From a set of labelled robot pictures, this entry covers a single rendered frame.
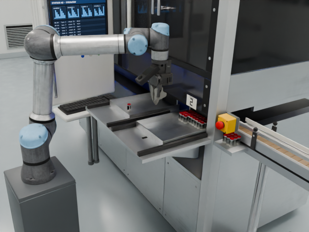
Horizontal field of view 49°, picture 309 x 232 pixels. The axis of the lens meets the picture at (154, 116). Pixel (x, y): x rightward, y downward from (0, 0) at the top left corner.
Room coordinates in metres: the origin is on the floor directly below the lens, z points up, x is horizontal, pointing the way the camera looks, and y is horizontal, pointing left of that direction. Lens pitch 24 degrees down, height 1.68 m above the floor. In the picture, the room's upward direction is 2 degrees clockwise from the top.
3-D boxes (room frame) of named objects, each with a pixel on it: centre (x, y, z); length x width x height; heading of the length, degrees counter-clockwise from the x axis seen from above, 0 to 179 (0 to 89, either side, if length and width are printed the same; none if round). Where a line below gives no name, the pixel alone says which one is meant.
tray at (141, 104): (1.89, 0.06, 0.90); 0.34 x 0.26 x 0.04; 122
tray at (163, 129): (1.61, -0.12, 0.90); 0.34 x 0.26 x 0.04; 123
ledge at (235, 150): (1.47, -0.39, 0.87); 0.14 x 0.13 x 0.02; 122
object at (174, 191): (2.63, -0.17, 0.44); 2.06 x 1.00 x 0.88; 32
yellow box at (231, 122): (1.46, -0.35, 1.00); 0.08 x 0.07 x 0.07; 122
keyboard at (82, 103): (2.09, 0.43, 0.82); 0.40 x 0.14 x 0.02; 129
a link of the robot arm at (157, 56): (1.46, -0.01, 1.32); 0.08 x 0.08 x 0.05
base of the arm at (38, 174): (1.28, 0.52, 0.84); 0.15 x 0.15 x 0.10
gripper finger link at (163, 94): (1.45, -0.03, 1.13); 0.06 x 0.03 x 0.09; 122
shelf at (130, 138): (1.71, 0.03, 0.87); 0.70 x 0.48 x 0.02; 32
